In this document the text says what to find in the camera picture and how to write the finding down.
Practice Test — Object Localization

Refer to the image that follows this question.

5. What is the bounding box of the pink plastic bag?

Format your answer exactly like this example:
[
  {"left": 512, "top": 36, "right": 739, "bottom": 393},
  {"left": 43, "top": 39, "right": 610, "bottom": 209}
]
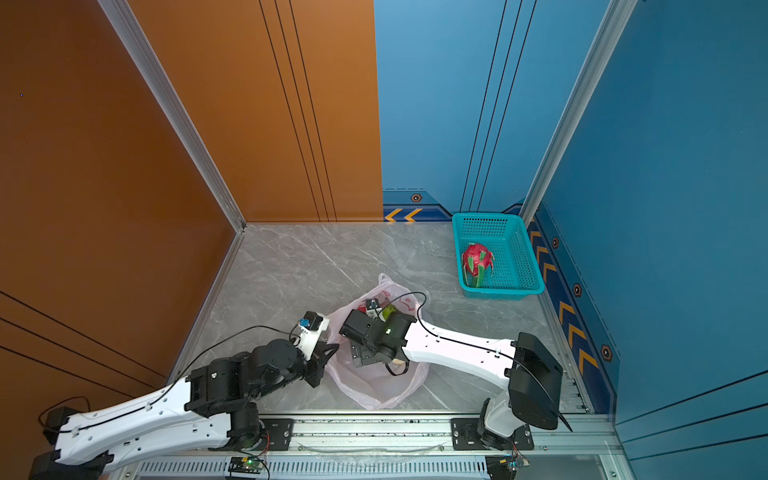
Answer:
[{"left": 325, "top": 273, "right": 429, "bottom": 410}]

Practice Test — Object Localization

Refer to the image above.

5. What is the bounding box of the red dragon fruit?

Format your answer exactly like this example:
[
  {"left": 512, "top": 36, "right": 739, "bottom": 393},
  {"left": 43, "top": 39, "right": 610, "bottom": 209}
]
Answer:
[{"left": 461, "top": 243, "right": 494, "bottom": 288}]

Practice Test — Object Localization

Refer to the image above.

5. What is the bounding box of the teal plastic mesh basket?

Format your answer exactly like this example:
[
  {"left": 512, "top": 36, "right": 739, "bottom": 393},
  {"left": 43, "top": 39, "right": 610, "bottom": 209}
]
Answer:
[{"left": 452, "top": 213, "right": 545, "bottom": 300}]

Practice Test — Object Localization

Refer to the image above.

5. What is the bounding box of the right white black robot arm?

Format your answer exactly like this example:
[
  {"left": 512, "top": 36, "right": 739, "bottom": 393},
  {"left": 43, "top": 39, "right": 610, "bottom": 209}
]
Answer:
[{"left": 340, "top": 309, "right": 567, "bottom": 451}]

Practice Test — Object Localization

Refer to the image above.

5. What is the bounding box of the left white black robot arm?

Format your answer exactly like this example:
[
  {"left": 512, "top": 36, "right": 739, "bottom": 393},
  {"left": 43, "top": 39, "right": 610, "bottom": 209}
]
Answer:
[{"left": 29, "top": 339, "right": 338, "bottom": 479}]

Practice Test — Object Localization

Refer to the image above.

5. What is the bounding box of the green apple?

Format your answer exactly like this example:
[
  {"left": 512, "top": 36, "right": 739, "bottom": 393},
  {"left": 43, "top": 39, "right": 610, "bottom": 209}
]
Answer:
[{"left": 380, "top": 305, "right": 398, "bottom": 321}]

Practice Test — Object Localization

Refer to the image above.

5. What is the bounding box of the left green circuit board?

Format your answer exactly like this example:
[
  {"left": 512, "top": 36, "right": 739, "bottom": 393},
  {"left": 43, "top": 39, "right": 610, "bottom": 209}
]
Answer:
[{"left": 226, "top": 456, "right": 271, "bottom": 479}]

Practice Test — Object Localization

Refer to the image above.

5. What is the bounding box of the right small circuit board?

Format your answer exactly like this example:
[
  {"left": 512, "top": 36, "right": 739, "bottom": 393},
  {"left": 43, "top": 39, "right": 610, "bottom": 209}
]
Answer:
[{"left": 485, "top": 455, "right": 530, "bottom": 480}]

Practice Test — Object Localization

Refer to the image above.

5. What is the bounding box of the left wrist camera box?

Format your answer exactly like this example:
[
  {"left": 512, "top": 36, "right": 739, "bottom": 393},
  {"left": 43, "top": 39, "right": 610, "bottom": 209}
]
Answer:
[{"left": 296, "top": 311, "right": 330, "bottom": 361}]

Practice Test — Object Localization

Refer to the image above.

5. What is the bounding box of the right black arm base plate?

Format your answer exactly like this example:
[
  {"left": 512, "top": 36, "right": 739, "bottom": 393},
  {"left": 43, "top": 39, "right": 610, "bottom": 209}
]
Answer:
[{"left": 450, "top": 418, "right": 535, "bottom": 451}]

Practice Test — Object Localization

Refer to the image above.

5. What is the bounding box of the aluminium front rail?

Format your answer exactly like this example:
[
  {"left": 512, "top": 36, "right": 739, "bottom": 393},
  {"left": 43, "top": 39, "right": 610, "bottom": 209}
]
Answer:
[{"left": 110, "top": 412, "right": 634, "bottom": 479}]

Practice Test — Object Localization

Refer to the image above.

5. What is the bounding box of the left aluminium corner post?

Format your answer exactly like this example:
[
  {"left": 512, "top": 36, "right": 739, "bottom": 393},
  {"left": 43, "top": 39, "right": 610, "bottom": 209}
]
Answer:
[{"left": 97, "top": 0, "right": 248, "bottom": 234}]

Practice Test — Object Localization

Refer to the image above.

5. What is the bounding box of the aluminium corner post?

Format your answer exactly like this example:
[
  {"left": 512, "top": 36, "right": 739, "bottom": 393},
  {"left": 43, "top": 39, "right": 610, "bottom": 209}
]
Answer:
[
  {"left": 97, "top": 0, "right": 248, "bottom": 234},
  {"left": 519, "top": 0, "right": 638, "bottom": 227}
]

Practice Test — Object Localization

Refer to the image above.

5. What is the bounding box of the right aluminium corner post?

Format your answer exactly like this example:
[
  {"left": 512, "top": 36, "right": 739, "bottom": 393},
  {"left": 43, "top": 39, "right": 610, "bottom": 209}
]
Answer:
[{"left": 519, "top": 0, "right": 638, "bottom": 227}]

